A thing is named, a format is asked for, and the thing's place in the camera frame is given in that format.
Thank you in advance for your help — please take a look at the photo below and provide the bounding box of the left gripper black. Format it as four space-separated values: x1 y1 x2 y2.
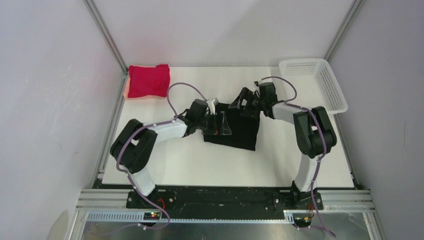
195 111 231 135

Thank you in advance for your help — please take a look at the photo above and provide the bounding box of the white plastic basket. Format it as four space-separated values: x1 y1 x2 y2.
278 58 348 115

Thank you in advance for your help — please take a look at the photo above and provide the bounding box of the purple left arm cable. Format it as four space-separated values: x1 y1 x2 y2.
115 82 210 231

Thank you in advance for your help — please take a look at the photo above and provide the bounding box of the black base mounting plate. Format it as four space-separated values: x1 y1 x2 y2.
126 185 324 221

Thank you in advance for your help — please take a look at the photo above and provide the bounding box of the aluminium frame post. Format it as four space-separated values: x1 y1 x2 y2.
324 0 366 62
83 0 128 74

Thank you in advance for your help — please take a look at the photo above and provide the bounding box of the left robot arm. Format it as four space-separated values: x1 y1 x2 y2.
109 98 232 208

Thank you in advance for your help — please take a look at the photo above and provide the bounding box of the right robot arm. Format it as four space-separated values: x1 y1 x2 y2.
229 82 337 209

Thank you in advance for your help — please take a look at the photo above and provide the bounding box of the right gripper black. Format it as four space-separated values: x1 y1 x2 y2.
229 86 267 119

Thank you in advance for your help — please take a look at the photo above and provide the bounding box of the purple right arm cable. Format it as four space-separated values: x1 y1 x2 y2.
254 76 336 238

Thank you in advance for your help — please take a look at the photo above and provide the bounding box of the folded peach t shirt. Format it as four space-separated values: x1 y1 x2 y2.
123 77 161 100

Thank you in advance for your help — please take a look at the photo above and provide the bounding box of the aluminium frame post left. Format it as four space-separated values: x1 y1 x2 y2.
83 0 128 74

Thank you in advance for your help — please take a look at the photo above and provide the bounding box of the aluminium front rail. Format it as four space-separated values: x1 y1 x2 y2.
67 185 384 240

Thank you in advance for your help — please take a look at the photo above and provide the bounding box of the aluminium frame post right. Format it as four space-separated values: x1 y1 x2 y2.
324 0 366 62

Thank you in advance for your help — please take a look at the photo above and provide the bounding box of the black t shirt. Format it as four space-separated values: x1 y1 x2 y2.
203 103 260 151

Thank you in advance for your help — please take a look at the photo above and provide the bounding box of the folded red t shirt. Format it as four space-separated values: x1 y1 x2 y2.
126 64 171 99

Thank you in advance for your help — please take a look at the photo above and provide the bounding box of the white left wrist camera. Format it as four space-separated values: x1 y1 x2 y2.
206 97 219 115

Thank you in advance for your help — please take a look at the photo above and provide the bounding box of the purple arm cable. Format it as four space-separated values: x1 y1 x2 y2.
115 82 210 231
254 76 336 238

